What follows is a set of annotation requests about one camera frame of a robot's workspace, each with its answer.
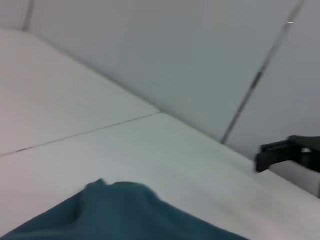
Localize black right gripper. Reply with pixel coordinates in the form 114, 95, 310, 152
254, 134, 320, 173

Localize teal FREE print t-shirt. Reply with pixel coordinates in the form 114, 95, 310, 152
0, 177, 248, 240

